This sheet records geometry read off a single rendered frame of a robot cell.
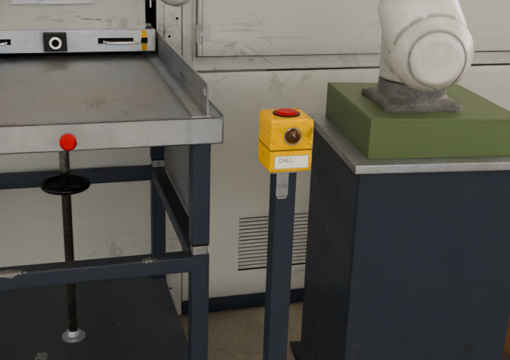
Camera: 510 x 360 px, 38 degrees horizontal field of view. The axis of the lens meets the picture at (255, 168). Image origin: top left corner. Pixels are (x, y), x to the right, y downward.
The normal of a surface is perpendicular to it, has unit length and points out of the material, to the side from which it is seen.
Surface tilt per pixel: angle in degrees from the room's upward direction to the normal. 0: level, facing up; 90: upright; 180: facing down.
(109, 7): 90
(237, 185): 90
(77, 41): 90
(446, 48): 99
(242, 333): 0
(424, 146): 90
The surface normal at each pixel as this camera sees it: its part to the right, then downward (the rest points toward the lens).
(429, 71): -0.05, 0.40
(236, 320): 0.04, -0.94
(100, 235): 0.27, 0.33
